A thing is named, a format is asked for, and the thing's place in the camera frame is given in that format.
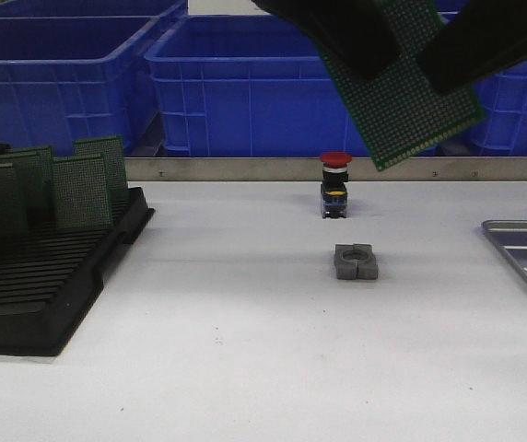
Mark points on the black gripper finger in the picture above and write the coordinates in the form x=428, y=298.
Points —
x=354, y=33
x=483, y=39

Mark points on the black slotted board rack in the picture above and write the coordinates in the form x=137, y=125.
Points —
x=50, y=278

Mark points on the blue bin back right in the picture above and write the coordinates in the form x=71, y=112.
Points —
x=450, y=6

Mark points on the blue plastic bin right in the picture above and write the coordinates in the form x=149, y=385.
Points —
x=503, y=96

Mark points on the blue plastic bin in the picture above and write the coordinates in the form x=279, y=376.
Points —
x=67, y=78
x=246, y=86
x=503, y=96

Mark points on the blue plastic bin centre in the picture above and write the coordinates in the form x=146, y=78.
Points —
x=246, y=86

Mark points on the red emergency stop button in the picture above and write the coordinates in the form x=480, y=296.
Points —
x=333, y=191

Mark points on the grey metal clamp block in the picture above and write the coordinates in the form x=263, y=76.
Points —
x=355, y=261

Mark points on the blue plastic bin left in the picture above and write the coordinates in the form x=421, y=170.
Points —
x=67, y=78

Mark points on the blue bin back left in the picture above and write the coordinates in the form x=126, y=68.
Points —
x=90, y=8

